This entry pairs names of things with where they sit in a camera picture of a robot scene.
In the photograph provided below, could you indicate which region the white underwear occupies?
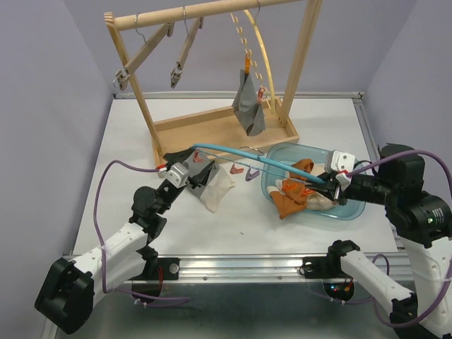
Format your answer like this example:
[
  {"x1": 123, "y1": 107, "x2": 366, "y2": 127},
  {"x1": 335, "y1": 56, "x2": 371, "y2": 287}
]
[{"x1": 268, "y1": 179, "x2": 340, "y2": 209}]

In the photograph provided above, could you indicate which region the grey and cream underwear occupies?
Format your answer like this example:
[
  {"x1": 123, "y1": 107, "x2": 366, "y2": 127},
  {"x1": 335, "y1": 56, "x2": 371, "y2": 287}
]
[{"x1": 183, "y1": 150, "x2": 234, "y2": 213}]

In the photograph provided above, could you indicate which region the orange and cream underwear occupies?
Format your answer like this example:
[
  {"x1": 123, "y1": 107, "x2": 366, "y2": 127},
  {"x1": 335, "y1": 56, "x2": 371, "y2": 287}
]
[{"x1": 266, "y1": 171, "x2": 316, "y2": 220}]

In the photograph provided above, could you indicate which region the blue plastic hanger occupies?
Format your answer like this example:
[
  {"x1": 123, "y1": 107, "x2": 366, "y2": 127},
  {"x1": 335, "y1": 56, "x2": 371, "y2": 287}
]
[{"x1": 192, "y1": 143, "x2": 327, "y2": 185}]

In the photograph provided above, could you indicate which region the plain grey underwear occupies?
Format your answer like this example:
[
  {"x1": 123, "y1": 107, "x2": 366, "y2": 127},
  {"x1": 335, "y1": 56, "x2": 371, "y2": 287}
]
[{"x1": 232, "y1": 69, "x2": 266, "y2": 137}]

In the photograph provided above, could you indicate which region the yellow plastic hanger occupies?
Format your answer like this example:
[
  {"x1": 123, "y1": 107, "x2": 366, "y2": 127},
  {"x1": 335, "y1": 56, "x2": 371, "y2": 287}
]
[{"x1": 229, "y1": 8, "x2": 283, "y2": 114}]

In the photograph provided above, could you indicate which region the beige cotton underwear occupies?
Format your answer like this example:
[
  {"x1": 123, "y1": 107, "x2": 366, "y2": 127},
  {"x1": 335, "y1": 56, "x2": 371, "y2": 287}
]
[{"x1": 307, "y1": 195, "x2": 338, "y2": 210}]

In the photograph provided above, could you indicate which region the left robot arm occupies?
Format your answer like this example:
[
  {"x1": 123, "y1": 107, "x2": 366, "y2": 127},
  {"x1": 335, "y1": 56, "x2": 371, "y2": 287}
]
[{"x1": 35, "y1": 148, "x2": 217, "y2": 334}]

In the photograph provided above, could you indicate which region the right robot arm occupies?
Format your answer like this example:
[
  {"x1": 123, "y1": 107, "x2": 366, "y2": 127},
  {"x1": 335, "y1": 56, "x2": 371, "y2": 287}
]
[{"x1": 299, "y1": 144, "x2": 451, "y2": 338}]

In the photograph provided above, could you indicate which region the teal plastic bin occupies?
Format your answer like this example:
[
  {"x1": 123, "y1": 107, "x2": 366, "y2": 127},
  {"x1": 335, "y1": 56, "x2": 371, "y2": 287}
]
[{"x1": 261, "y1": 143, "x2": 365, "y2": 220}]

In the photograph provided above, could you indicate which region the wooden clothes rack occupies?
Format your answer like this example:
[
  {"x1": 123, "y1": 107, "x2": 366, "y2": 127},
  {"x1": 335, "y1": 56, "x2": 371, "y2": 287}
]
[{"x1": 104, "y1": 1, "x2": 322, "y2": 163}]

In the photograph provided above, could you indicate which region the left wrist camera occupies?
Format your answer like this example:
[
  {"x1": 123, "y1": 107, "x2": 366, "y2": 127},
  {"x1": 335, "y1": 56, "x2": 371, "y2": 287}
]
[{"x1": 158, "y1": 162, "x2": 189, "y2": 188}]

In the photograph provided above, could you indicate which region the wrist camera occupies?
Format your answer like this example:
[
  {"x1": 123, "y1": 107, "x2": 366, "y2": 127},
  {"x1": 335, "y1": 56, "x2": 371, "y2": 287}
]
[
  {"x1": 158, "y1": 162, "x2": 189, "y2": 188},
  {"x1": 324, "y1": 150, "x2": 356, "y2": 191}
]

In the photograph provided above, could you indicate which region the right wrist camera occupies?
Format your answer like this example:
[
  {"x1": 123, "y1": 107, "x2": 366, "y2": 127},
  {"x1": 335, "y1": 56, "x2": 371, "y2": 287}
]
[{"x1": 324, "y1": 150, "x2": 356, "y2": 191}]

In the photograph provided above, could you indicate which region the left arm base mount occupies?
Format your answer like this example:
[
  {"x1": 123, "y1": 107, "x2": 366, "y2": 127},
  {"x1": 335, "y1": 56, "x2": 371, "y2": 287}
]
[{"x1": 133, "y1": 246, "x2": 180, "y2": 281}]

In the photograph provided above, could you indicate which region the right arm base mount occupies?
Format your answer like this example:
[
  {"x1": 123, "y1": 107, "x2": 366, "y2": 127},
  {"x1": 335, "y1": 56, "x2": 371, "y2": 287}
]
[{"x1": 299, "y1": 256, "x2": 341, "y2": 279}]

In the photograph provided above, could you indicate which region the aluminium mounting rail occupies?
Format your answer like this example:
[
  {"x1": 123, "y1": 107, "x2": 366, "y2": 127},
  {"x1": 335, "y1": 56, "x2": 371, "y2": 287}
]
[{"x1": 56, "y1": 251, "x2": 435, "y2": 284}]

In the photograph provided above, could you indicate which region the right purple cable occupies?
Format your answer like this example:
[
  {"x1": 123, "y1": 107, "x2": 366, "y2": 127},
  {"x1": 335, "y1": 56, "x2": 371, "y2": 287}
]
[{"x1": 347, "y1": 149, "x2": 452, "y2": 328}]

